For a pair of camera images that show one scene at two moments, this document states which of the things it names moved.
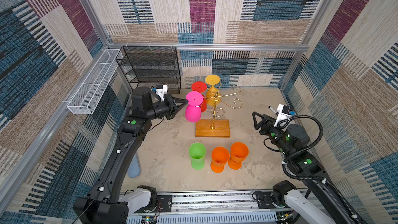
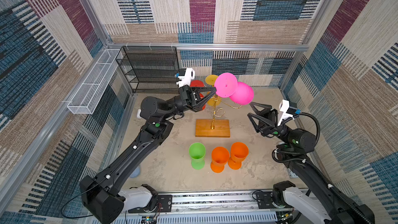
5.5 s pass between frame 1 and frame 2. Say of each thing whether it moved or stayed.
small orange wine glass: stayed
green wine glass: stayed
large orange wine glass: stayed
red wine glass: stayed
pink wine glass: moved
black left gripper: moved
